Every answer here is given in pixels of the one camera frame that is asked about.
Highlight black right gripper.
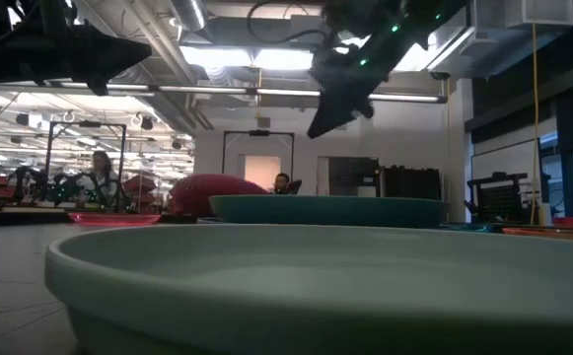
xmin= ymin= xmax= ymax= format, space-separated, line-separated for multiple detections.
xmin=307 ymin=42 xmax=401 ymax=140

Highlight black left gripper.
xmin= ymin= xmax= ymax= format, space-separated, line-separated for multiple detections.
xmin=0 ymin=0 xmax=153 ymax=104

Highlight translucent pink plastic plate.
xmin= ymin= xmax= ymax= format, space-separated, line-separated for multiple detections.
xmin=67 ymin=212 xmax=163 ymax=228

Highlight black low cabinet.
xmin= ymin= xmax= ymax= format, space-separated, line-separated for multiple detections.
xmin=381 ymin=166 xmax=443 ymax=201

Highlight person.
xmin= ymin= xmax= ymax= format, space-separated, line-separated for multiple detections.
xmin=75 ymin=150 xmax=121 ymax=207
xmin=272 ymin=172 xmax=293 ymax=195

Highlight teal plastic plate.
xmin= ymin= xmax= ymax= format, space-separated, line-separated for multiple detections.
xmin=208 ymin=194 xmax=451 ymax=230

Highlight long ceiling light tube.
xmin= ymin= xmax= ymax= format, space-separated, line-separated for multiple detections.
xmin=0 ymin=80 xmax=449 ymax=105

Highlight red storage bins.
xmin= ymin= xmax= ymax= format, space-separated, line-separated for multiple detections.
xmin=121 ymin=175 xmax=158 ymax=204

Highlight dark magenta plastic plate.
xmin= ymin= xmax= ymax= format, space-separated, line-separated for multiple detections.
xmin=168 ymin=173 xmax=270 ymax=219

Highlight small turquoise plastic plate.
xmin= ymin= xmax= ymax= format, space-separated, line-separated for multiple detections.
xmin=438 ymin=222 xmax=503 ymax=234

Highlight black perforated cart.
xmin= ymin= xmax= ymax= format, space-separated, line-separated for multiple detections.
xmin=465 ymin=171 xmax=530 ymax=224

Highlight pale green plastic plate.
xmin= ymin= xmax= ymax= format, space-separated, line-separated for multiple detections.
xmin=43 ymin=223 xmax=573 ymax=355

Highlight black frame of robot station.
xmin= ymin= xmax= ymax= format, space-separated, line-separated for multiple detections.
xmin=42 ymin=120 xmax=128 ymax=211

